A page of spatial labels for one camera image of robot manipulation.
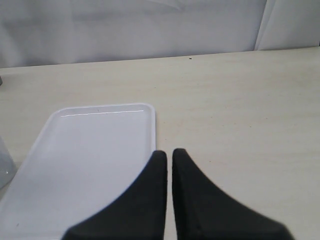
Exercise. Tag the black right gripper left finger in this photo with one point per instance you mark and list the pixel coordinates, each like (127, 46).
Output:
(139, 213)

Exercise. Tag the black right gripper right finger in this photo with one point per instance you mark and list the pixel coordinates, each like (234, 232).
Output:
(203, 211)

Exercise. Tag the clear plastic container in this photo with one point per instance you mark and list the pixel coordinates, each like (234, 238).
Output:
(8, 168)

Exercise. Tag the white plastic tray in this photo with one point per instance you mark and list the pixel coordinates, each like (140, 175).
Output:
(82, 160)

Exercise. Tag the white backdrop cloth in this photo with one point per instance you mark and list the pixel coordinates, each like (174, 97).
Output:
(45, 32)

